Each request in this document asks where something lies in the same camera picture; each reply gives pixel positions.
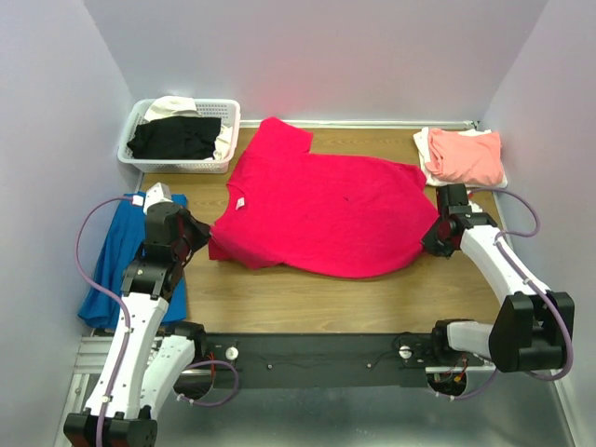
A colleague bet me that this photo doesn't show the red t shirt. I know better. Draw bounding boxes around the red t shirt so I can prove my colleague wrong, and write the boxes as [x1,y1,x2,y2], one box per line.
[209,117,438,278]

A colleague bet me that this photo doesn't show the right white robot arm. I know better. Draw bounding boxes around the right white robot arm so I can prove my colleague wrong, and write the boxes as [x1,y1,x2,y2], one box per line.
[422,183,575,381]

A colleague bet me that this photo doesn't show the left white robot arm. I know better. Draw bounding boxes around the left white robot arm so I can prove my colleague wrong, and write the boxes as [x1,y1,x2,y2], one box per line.
[63,199,210,446]

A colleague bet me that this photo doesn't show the blue pleated cloth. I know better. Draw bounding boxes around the blue pleated cloth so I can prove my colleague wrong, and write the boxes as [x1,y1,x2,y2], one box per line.
[78,203,187,329]

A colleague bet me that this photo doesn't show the pink folded t shirt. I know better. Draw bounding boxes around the pink folded t shirt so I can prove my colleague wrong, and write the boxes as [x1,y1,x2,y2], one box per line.
[426,128,507,186]

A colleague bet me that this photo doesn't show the black t shirt in basket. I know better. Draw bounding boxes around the black t shirt in basket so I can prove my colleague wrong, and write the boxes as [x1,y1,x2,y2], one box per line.
[127,116,222,160]

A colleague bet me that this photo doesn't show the white folded t shirt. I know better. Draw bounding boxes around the white folded t shirt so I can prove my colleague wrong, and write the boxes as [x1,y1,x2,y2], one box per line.
[413,127,509,189]

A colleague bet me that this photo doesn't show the cream t shirt in basket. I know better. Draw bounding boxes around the cream t shirt in basket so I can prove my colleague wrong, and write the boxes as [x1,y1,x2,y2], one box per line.
[142,96,233,161]

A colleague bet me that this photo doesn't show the white plastic laundry basket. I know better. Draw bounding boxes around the white plastic laundry basket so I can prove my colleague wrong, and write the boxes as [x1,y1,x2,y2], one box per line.
[117,97,240,174]

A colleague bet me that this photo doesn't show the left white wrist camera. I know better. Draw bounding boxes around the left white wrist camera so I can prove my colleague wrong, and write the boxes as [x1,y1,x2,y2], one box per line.
[131,183,173,214]

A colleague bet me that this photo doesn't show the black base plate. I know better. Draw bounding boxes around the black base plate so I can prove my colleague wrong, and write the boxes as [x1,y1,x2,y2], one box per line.
[171,332,485,391]

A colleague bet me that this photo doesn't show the aluminium rail frame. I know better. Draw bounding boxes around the aluminium rail frame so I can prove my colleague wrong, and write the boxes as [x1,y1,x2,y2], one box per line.
[84,334,574,446]

